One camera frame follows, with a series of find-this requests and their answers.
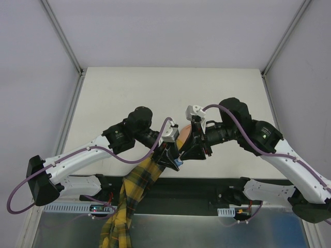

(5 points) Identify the blue nail polish bottle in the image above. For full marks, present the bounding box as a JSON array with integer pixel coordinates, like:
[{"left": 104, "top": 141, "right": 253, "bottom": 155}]
[{"left": 175, "top": 159, "right": 183, "bottom": 166}]

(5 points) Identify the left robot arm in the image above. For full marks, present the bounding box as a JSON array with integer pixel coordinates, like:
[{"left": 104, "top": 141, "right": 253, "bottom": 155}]
[{"left": 26, "top": 106, "right": 179, "bottom": 206}]

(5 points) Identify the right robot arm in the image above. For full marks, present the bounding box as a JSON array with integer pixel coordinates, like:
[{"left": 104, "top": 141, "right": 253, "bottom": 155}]
[{"left": 175, "top": 98, "right": 330, "bottom": 224}]

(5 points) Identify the mannequin hand with nails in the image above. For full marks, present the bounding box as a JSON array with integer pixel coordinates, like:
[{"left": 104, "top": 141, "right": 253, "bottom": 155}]
[{"left": 177, "top": 125, "right": 193, "bottom": 153}]

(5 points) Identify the yellow plaid shirt sleeve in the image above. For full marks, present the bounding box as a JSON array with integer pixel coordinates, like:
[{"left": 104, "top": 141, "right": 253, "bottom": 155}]
[{"left": 99, "top": 139, "right": 182, "bottom": 248}]

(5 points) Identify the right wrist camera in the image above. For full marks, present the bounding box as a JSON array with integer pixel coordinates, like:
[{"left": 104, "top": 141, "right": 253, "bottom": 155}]
[{"left": 185, "top": 105, "right": 206, "bottom": 133}]

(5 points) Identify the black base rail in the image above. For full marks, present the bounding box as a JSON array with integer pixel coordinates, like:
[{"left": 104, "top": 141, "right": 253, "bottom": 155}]
[{"left": 77, "top": 175, "right": 262, "bottom": 215}]

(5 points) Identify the right white cable duct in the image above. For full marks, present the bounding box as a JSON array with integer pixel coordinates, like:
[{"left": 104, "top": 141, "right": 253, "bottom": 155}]
[{"left": 217, "top": 207, "right": 251, "bottom": 218}]

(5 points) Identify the white cable duct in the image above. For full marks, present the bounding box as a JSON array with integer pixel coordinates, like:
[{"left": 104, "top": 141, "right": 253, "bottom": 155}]
[
  {"left": 217, "top": 207, "right": 251, "bottom": 218},
  {"left": 43, "top": 203, "right": 116, "bottom": 214}
]

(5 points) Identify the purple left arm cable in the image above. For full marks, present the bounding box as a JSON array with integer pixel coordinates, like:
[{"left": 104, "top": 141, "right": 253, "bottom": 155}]
[{"left": 6, "top": 117, "right": 176, "bottom": 220}]

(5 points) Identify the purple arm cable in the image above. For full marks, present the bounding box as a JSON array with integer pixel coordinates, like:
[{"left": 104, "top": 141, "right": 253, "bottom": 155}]
[
  {"left": 6, "top": 117, "right": 176, "bottom": 220},
  {"left": 201, "top": 104, "right": 331, "bottom": 224}
]

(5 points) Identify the right aluminium frame post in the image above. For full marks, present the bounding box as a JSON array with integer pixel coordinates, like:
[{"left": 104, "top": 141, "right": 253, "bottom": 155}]
[{"left": 261, "top": 0, "right": 313, "bottom": 79}]

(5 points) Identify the aluminium frame post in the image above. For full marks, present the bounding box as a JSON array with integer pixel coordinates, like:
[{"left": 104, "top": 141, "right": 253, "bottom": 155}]
[
  {"left": 38, "top": 0, "right": 87, "bottom": 78},
  {"left": 261, "top": 0, "right": 313, "bottom": 79}
]

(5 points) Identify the left white cable duct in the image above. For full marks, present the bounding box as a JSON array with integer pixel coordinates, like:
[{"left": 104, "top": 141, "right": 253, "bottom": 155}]
[{"left": 43, "top": 203, "right": 116, "bottom": 214}]

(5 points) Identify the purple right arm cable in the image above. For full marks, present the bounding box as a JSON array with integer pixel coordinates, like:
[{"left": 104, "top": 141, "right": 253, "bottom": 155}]
[{"left": 201, "top": 104, "right": 331, "bottom": 224}]

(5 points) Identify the left aluminium frame post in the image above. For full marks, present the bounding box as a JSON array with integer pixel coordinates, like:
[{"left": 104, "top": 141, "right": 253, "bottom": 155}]
[{"left": 38, "top": 0, "right": 87, "bottom": 78}]

